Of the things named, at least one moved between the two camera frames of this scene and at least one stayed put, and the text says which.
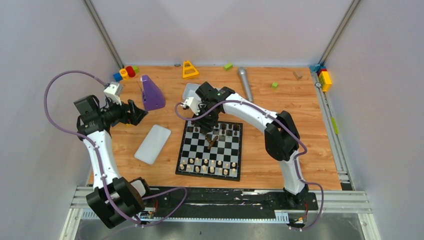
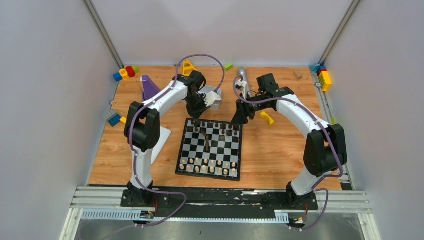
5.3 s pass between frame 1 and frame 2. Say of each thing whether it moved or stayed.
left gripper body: moved
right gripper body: moved
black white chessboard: stayed
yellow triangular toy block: stayed
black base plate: stayed
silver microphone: stayed
